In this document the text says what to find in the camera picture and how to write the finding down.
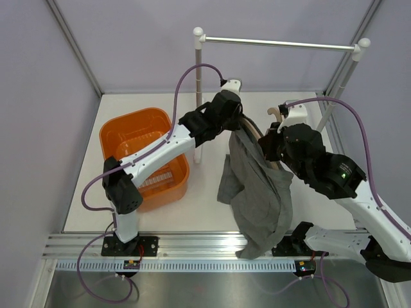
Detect wooden clothes hanger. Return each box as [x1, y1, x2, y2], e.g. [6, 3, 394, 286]
[241, 114, 283, 170]

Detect grey shorts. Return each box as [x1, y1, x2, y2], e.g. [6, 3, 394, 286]
[217, 122, 293, 259]

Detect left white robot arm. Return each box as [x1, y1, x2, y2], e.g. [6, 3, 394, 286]
[102, 89, 243, 256]

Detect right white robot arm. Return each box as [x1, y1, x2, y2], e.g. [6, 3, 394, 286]
[258, 122, 410, 283]

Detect orange plastic basket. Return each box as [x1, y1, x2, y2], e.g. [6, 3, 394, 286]
[99, 107, 191, 213]

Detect white metal clothes rack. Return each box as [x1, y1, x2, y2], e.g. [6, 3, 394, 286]
[193, 27, 371, 151]

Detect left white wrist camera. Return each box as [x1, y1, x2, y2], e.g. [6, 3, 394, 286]
[220, 79, 242, 96]

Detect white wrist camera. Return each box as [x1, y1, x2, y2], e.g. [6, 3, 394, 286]
[220, 79, 242, 96]
[277, 100, 308, 133]

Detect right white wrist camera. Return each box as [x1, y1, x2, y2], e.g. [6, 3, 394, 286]
[277, 100, 308, 133]

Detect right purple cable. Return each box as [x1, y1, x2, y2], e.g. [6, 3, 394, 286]
[284, 97, 411, 241]

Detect aluminium mounting rail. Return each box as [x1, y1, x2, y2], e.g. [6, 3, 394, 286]
[41, 231, 370, 261]

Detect white slotted cable duct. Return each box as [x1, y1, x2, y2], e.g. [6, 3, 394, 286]
[56, 259, 297, 273]

